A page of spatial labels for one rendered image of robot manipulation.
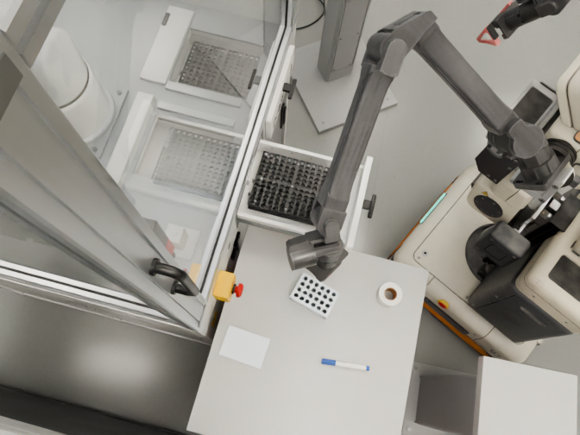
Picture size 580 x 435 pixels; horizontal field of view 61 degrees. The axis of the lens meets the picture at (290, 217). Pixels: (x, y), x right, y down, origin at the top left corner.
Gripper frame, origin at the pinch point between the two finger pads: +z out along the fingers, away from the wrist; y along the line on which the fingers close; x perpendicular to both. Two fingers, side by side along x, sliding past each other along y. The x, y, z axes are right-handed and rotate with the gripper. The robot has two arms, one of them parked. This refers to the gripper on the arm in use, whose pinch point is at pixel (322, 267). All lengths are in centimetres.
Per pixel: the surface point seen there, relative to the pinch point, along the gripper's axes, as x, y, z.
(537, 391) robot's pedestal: 67, -24, 22
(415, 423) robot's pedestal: 64, -5, 97
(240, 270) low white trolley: -19.3, 12.5, 20.9
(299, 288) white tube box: -2.4, 4.0, 19.3
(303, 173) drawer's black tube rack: -24.3, -18.8, 5.7
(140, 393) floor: -28, 68, 99
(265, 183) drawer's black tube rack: -29.8, -8.5, 6.0
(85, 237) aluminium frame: -9, 36, -80
